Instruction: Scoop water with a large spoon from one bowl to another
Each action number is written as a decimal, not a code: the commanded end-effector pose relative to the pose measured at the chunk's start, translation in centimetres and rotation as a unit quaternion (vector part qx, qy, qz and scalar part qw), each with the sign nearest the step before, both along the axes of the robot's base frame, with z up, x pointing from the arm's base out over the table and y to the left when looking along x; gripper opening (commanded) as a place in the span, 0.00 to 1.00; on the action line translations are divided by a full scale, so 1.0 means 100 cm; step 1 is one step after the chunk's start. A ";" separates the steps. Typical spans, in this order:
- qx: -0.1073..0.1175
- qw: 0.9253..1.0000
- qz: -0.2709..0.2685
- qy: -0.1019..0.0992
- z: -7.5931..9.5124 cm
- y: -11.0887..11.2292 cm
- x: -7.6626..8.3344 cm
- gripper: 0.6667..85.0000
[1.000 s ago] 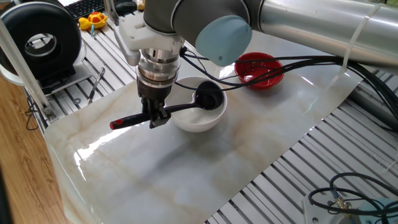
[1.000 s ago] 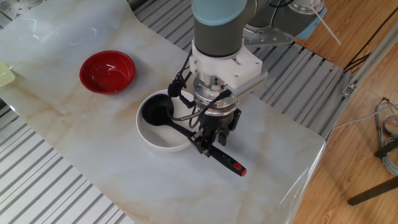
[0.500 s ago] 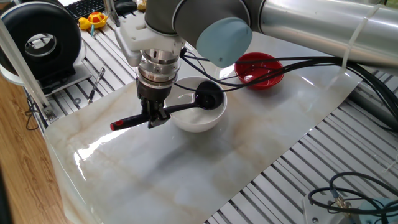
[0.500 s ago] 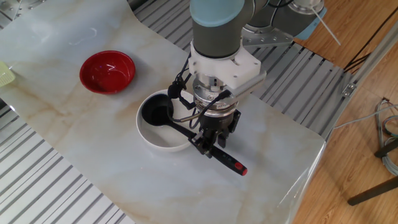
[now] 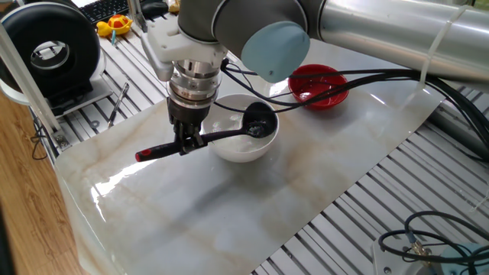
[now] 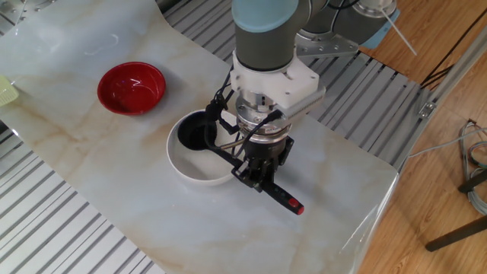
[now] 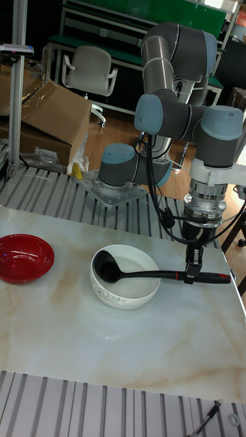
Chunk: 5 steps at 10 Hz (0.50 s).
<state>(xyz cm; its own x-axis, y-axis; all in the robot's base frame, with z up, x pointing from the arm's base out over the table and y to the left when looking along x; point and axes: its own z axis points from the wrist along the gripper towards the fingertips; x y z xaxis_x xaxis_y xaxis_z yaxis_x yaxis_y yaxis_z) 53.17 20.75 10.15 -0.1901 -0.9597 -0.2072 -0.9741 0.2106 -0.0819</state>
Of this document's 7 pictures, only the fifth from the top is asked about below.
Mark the yellow turtle toy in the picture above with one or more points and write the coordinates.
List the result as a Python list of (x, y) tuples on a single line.
[(118, 23)]

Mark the small blue stick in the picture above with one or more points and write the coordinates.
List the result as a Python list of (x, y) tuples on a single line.
[(113, 38)]

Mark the metal washer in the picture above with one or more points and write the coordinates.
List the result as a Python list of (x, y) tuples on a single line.
[(92, 124)]

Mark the aluminium frame post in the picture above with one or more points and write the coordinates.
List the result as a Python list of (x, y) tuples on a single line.
[(135, 13), (28, 86)]

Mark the silver corner bracket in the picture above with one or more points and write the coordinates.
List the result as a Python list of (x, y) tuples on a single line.
[(61, 140)]

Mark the black ladle with red accents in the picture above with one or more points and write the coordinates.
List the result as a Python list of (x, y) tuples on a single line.
[(160, 151)]

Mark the yellow packet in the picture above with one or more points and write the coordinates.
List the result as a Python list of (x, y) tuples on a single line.
[(173, 5)]

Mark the marble pattern table mat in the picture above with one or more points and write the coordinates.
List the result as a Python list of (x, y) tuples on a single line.
[(191, 214)]

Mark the white ceramic bowl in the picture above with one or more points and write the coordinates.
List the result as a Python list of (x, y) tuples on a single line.
[(237, 149)]

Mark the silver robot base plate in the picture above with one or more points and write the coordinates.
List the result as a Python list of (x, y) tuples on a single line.
[(386, 259)]

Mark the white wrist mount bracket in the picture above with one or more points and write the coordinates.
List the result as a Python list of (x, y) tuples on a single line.
[(172, 42)]

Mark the slim screwdriver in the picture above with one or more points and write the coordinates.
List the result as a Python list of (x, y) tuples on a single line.
[(118, 103)]

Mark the silver force torque sensor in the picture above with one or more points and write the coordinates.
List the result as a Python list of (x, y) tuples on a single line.
[(195, 84)]

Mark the red bowl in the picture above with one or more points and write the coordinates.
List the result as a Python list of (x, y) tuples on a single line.
[(317, 101)]

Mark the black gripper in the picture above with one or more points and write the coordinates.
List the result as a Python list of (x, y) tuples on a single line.
[(189, 112)]

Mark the black computer mouse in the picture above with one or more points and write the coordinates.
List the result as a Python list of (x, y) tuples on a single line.
[(154, 8)]

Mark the white zip tie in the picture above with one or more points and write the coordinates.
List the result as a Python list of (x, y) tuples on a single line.
[(433, 47)]

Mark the white device base plate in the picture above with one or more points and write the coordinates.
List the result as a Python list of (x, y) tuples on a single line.
[(95, 91)]

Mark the black keyboard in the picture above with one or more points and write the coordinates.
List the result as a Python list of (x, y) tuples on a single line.
[(103, 9)]

